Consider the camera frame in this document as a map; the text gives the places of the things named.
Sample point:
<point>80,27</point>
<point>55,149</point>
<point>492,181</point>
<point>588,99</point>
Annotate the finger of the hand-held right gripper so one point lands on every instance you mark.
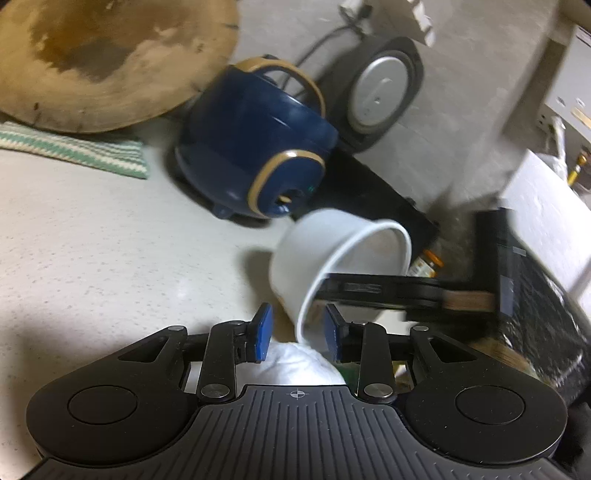
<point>369,288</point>

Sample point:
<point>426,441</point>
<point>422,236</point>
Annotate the round wooden cutting board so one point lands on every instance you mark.
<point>92,55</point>

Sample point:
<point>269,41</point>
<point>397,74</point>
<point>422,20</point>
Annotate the white paper cup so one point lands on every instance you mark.
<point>314,249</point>

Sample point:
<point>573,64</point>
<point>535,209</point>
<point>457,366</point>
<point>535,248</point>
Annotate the small clear plastic bag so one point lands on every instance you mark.
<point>558,143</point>

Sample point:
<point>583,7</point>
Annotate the blue rice cooker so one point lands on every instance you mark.
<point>240,120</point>

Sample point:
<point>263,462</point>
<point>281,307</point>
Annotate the crumpled white tissue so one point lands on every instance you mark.
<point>300,364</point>

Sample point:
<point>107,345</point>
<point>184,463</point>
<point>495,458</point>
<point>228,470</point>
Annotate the white wall power outlet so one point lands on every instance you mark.
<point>355,9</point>

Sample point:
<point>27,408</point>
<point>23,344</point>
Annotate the black foil bag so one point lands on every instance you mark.
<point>554,314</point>

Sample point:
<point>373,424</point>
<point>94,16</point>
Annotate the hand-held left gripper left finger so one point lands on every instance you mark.
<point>263,334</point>

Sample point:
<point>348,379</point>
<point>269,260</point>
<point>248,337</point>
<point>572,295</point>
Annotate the brass gas pipe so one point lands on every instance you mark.
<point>579,168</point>

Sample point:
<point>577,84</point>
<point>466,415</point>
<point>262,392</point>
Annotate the green striped cloth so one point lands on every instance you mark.
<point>78,150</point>

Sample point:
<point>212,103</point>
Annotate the white wall water heater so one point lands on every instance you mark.
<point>568,69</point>

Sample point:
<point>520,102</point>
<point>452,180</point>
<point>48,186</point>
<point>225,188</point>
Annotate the black rice cooker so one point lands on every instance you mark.
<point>378,87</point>

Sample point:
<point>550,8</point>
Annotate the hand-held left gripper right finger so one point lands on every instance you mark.
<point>333,340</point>

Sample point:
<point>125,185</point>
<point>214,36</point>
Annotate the white wall fixture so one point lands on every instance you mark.
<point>424,23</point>

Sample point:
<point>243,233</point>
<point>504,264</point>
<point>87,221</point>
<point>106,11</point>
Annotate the white foam box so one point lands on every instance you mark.
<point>540,198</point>

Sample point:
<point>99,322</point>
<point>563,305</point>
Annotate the glass jar with orange lid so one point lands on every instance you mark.
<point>427,265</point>

